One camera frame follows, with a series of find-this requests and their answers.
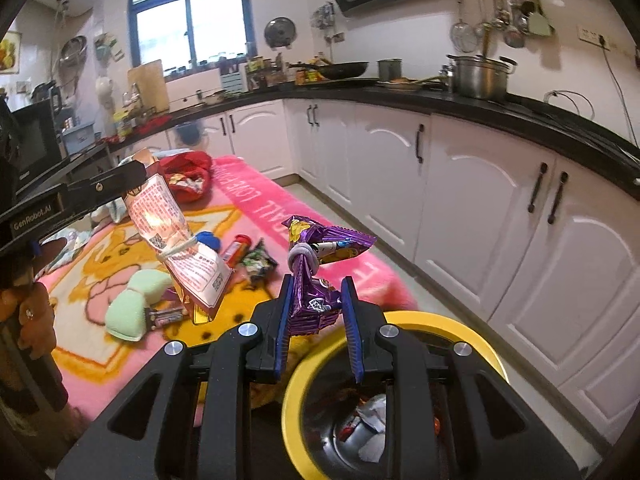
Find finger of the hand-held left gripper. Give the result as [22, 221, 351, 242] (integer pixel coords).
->
[60, 159, 151, 211]

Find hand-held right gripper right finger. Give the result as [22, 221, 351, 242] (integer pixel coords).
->
[341, 276, 583, 480]

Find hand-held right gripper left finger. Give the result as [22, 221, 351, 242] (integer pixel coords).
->
[55, 274, 296, 480]

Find purple snack packet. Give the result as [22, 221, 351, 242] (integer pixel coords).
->
[287, 215, 377, 337]

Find green and black wrapper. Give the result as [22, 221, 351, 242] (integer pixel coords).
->
[242, 239, 279, 288]

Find white snack packet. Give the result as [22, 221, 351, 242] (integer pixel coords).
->
[124, 149, 235, 312]

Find silver wrapper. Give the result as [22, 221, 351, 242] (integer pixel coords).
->
[356, 394, 388, 431]

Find red and white wrapper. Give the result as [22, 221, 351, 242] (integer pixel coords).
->
[220, 234, 251, 267]

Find yellow rimmed trash bin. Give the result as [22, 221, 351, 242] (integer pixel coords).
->
[281, 310, 511, 480]

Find small dark purple wrapper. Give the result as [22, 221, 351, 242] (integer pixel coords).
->
[145, 308, 190, 331]

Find white foam net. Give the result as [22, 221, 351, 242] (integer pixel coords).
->
[359, 432, 387, 463]

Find green bow-shaped sponge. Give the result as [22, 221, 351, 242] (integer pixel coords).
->
[105, 269, 171, 343]

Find person's left hand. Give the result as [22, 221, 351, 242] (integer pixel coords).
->
[0, 240, 57, 361]

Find light blue printed cloth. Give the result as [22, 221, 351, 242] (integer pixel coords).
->
[37, 195, 132, 273]

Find steel shelf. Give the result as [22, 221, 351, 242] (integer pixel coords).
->
[65, 142, 118, 186]

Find pale blue storage box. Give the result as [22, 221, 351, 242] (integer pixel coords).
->
[62, 120, 96, 153]

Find colourful label bottle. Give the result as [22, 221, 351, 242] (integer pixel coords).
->
[112, 110, 133, 141]

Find red dishcloth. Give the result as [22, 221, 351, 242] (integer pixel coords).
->
[135, 115, 173, 133]

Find black microwave oven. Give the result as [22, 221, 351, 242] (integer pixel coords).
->
[10, 99, 63, 176]

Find red bag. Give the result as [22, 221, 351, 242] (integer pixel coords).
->
[159, 151, 213, 203]

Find wooden cutting board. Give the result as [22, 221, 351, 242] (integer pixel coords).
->
[127, 59, 170, 113]

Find pink printed blanket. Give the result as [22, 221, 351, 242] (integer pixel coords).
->
[30, 155, 418, 421]

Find hanging steel colanders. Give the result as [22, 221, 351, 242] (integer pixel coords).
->
[60, 35, 88, 78]

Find pale blue utensil holder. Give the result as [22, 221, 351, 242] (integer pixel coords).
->
[220, 67, 246, 93]

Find white base cabinets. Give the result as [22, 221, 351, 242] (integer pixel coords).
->
[107, 99, 640, 446]

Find dark framed window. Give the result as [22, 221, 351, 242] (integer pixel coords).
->
[129, 0, 256, 73]

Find row of condiment bottles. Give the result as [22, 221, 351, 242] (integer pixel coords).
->
[245, 52, 331, 86]

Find hanging glass pot lid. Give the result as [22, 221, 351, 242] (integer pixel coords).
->
[264, 17, 297, 51]

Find black wok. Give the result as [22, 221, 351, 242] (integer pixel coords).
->
[289, 61, 370, 81]

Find steel mug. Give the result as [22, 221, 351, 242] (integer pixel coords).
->
[377, 58, 403, 82]

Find black kitchen countertop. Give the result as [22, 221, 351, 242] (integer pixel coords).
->
[97, 77, 640, 201]

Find large steel pot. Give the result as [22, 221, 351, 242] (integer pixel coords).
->
[446, 54, 518, 101]

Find hanging mesh strainer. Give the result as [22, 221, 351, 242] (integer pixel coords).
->
[450, 0, 483, 53]

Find row of hanging utensils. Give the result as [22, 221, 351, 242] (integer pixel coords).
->
[465, 0, 555, 48]

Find framed wall picture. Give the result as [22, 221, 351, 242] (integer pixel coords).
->
[0, 31, 23, 75]

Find wall knife rack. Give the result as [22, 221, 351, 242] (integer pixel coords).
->
[312, 2, 336, 28]

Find coiled black cable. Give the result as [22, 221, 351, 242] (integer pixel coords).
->
[544, 90, 596, 121]

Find black power cable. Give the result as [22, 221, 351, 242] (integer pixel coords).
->
[600, 40, 633, 136]

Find white wall socket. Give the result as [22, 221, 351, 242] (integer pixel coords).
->
[577, 25, 612, 50]

